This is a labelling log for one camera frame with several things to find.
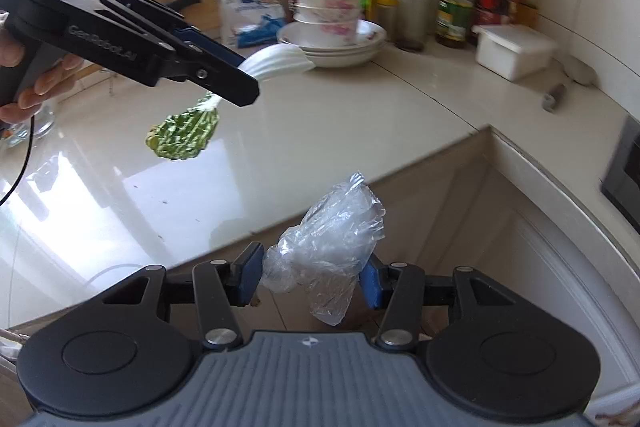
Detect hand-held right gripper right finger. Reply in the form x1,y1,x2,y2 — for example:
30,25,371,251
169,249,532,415
359,257,508,350

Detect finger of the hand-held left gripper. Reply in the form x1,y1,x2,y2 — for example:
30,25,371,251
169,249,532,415
97,0,246,66
150,41,262,108

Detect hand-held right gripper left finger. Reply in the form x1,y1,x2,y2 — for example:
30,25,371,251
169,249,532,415
102,242,265,350

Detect clear plastic bag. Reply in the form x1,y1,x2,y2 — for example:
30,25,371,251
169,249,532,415
262,172,389,328

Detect napa cabbage leaf piece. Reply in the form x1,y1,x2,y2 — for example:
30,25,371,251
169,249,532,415
145,44,317,164

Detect person's left hand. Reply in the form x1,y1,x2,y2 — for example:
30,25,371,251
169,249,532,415
0,9,85,124

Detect white blue salt bag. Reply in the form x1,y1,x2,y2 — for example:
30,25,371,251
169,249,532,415
215,0,287,48

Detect clear glass container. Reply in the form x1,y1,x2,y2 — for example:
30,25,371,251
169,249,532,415
0,99,57,148

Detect white deep plate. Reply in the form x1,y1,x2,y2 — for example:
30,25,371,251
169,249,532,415
276,19,387,56
300,52,381,68
280,41,386,62

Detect yellow lid jar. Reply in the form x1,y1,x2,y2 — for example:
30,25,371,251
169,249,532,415
375,0,400,26

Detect glass bottle red cap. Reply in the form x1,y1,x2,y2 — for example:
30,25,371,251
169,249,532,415
395,0,432,53

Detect white plastic lidded box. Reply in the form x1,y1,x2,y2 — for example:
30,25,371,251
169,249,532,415
472,24,559,82

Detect black gas stove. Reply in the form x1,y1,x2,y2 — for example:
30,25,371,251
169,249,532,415
600,114,640,219

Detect metal spatula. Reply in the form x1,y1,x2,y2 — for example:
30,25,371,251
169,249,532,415
542,57,597,113

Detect black cable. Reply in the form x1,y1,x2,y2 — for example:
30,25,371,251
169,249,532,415
0,112,37,206

